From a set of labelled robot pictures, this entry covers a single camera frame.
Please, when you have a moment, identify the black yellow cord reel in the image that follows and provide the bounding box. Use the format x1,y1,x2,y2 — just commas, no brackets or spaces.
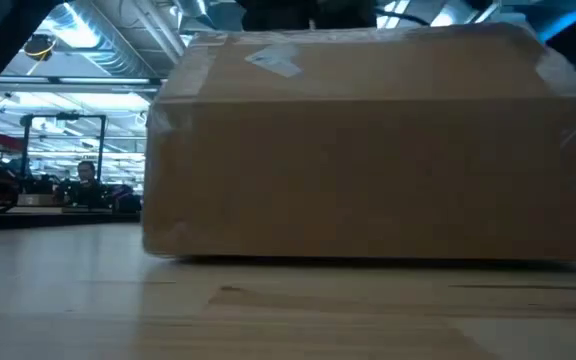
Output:
23,33,58,64

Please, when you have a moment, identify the long LED light bar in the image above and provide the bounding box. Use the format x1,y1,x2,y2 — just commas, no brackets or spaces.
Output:
0,76,167,87

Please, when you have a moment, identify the person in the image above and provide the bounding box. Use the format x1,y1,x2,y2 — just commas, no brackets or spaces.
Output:
60,159,114,209

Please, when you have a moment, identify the silver ventilation duct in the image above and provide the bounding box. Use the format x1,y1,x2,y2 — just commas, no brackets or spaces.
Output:
42,0,189,79

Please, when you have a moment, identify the distant black station frame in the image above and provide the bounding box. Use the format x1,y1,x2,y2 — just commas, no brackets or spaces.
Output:
20,113,108,201

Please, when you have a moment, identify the taped brown cardboard box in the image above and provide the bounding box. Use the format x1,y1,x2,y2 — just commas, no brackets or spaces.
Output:
141,22,576,263

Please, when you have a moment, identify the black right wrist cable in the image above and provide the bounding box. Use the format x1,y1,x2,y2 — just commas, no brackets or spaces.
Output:
375,7,432,27

